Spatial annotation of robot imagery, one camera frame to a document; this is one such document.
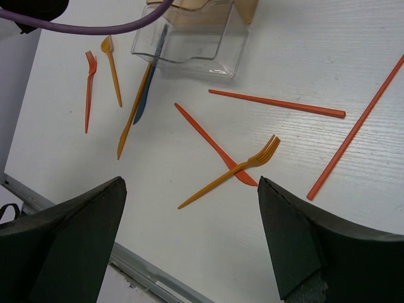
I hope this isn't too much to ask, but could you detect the orange plastic fork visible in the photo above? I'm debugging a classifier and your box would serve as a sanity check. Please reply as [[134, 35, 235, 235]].
[[177, 135, 281, 210]]

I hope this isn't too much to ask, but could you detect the clear plastic container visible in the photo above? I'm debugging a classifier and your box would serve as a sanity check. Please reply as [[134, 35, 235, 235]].
[[131, 8, 248, 79]]

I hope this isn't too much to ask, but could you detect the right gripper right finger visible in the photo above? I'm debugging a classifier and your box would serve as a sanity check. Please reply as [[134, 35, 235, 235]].
[[258, 177, 403, 302]]

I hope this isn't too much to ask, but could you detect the orange plastic knife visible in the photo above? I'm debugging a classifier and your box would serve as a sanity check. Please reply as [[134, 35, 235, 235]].
[[117, 63, 152, 160]]

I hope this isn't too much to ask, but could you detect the red plastic knife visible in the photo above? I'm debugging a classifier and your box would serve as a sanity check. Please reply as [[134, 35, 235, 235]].
[[174, 103, 258, 187]]

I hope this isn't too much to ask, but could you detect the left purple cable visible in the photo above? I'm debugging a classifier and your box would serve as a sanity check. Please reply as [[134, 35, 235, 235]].
[[0, 0, 174, 35]]

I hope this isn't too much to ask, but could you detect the orange plastic spork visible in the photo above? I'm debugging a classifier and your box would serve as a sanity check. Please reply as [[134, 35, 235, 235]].
[[100, 35, 122, 107]]

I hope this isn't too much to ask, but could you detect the red chopstick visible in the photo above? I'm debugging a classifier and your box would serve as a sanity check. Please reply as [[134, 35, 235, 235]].
[[306, 56, 403, 201], [208, 89, 346, 119]]

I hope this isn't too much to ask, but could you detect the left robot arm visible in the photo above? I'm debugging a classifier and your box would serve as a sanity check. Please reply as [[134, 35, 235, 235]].
[[1, 0, 69, 21]]

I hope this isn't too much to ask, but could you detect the blue plastic knife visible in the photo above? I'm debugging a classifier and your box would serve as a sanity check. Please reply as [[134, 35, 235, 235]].
[[133, 25, 168, 125]]

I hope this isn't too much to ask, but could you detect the red plastic fork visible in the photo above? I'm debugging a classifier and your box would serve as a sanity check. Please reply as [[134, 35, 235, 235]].
[[85, 51, 97, 133]]

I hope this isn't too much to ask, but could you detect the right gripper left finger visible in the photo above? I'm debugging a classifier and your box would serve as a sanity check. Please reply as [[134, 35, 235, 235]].
[[1, 177, 127, 302]]

